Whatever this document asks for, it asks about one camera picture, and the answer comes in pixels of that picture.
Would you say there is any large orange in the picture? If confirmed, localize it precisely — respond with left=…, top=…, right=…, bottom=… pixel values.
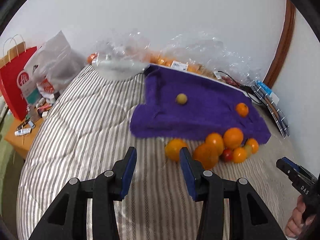
left=223, top=127, right=244, bottom=150
left=164, top=138, right=188, bottom=163
left=193, top=142, right=219, bottom=170

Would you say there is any small orange with stem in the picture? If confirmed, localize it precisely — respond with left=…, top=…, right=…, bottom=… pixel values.
left=235, top=102, right=249, bottom=118

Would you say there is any small green citrus fruit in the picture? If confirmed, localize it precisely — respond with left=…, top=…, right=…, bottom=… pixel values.
left=176, top=93, right=188, bottom=105

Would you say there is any person's right hand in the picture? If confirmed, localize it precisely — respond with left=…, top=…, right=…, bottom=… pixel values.
left=284, top=195, right=316, bottom=238

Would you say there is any small red tomato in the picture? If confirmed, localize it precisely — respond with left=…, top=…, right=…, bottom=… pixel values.
left=220, top=148, right=233, bottom=163

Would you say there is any small orange front right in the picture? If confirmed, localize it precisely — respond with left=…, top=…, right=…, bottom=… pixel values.
left=233, top=147, right=247, bottom=164

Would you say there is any small orange far right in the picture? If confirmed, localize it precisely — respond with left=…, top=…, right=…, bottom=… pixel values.
left=246, top=138, right=259, bottom=154

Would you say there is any orange behind centre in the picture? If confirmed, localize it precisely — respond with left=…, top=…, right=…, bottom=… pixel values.
left=205, top=133, right=225, bottom=156

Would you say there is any small green fruit in pile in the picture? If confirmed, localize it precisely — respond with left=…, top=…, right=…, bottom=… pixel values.
left=244, top=144, right=252, bottom=158

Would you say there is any checked folded cloth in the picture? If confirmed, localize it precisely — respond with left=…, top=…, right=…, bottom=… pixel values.
left=250, top=81, right=290, bottom=138

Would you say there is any striped quilt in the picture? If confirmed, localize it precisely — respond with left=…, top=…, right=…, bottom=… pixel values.
left=16, top=64, right=301, bottom=240

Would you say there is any blue white tissue pack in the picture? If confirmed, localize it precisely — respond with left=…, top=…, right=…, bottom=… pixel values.
left=257, top=80, right=279, bottom=105

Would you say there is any purple towel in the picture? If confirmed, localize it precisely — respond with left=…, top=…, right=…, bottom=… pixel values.
left=130, top=64, right=271, bottom=144

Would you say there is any wooden side table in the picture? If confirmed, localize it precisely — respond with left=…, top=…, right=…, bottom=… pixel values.
left=4, top=118, right=43, bottom=160

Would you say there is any clear plastic bag left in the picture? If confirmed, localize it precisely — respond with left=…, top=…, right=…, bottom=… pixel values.
left=87, top=29, right=151, bottom=80

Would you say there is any clear plastic bag of oranges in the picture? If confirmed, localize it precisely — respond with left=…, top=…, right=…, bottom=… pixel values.
left=150, top=30, right=263, bottom=85

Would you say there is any grey plastic shopping bag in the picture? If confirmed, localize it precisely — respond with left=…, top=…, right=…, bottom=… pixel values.
left=17, top=31, right=86, bottom=105

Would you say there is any red paper bag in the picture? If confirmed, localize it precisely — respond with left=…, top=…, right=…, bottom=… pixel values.
left=1, top=34, right=37, bottom=120

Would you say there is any black cable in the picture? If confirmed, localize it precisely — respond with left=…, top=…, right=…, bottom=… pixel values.
left=217, top=70, right=263, bottom=106

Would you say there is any brown wooden door frame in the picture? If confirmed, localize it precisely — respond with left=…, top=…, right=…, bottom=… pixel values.
left=264, top=0, right=296, bottom=88

